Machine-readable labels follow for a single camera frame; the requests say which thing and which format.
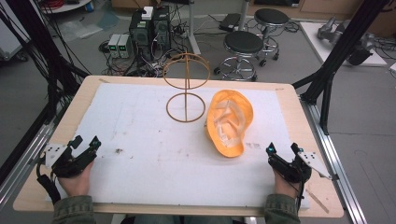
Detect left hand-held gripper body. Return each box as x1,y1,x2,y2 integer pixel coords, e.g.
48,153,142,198
44,143,97,179

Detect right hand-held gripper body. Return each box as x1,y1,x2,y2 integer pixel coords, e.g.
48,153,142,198
267,150,333,184

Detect orange cap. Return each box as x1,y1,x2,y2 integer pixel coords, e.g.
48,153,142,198
204,89,255,159

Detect brown wire hat stand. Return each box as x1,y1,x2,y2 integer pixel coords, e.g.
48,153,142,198
162,50,212,124

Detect person's right hand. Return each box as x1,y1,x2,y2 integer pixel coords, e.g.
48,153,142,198
272,168,302,200

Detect person's left hand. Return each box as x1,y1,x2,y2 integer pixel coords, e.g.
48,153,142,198
57,161,94,198

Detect thin wooden stick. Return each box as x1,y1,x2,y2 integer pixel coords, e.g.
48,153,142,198
305,188,331,215

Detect white foam mat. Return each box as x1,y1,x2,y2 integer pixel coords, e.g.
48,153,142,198
46,82,312,210

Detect grey power supply unit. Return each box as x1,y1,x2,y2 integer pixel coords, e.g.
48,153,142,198
107,33,121,59
117,33,134,60

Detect white floor board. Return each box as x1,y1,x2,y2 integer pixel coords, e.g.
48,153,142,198
299,21,389,68

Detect large black round stool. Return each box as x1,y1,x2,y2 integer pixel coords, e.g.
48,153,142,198
213,30,265,83

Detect black computer tower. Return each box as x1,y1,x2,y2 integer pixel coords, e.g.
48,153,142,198
151,5,172,52
128,8,154,62

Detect small black round stool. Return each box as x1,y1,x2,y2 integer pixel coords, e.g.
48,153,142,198
253,7,291,68

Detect white box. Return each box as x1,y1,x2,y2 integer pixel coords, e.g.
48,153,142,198
141,6,155,21

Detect grey table leg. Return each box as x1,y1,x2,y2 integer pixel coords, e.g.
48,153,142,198
186,0,203,56

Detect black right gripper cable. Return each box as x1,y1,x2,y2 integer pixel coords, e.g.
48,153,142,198
275,167,306,216

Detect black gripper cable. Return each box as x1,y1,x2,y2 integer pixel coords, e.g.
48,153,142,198
35,157,63,206
275,167,306,216

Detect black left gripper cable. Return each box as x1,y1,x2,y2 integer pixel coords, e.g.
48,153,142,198
35,157,63,206

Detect aluminium rail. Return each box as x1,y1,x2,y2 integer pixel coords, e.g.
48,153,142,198
299,92,370,224
0,102,68,208

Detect black frame post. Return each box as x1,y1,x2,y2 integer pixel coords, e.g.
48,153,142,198
6,0,92,116
291,0,391,136

